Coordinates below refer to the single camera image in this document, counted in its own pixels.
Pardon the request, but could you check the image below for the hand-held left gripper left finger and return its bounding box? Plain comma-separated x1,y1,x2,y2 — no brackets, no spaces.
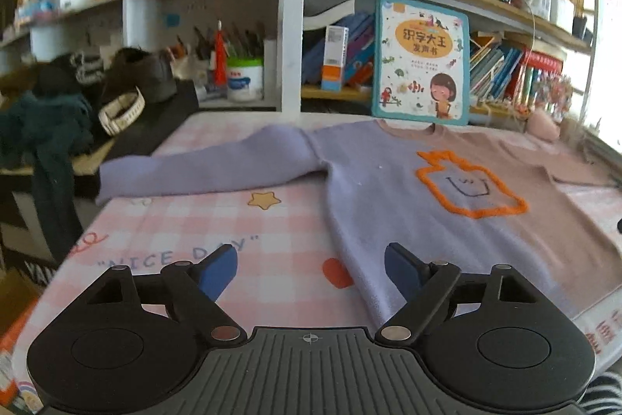
85,244,245,344

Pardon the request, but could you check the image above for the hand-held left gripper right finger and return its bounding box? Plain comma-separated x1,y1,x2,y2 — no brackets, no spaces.
380,242,541,344

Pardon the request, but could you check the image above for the lilac sweater with orange outline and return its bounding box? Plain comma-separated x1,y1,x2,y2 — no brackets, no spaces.
96,119,615,321

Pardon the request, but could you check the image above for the pink checked tablecloth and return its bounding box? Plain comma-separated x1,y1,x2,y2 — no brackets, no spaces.
12,110,622,401

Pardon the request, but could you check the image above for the white jar with green lid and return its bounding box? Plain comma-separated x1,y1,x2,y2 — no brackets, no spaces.
226,57,264,103

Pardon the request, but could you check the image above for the pink round ornament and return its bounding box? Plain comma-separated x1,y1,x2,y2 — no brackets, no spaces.
527,108,561,142

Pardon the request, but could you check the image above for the teal-edged children's picture book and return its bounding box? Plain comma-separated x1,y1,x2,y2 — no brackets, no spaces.
372,0,470,125

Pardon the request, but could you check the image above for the dark brown cloth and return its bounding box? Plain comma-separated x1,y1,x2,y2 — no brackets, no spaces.
103,47,178,105

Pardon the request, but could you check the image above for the dark green cloth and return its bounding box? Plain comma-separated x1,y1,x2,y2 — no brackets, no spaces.
0,91,95,263

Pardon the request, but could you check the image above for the row of children's books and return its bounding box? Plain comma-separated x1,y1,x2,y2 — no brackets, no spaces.
467,33,569,117

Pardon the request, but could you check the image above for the white box with orange band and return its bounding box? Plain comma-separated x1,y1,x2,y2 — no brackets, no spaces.
321,25,351,92

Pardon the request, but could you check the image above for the black knit cloth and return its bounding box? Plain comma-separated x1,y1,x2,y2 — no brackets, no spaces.
33,53,106,99

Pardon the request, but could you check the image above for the white and wood bookshelf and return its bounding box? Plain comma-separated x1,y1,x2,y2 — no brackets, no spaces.
0,0,603,126

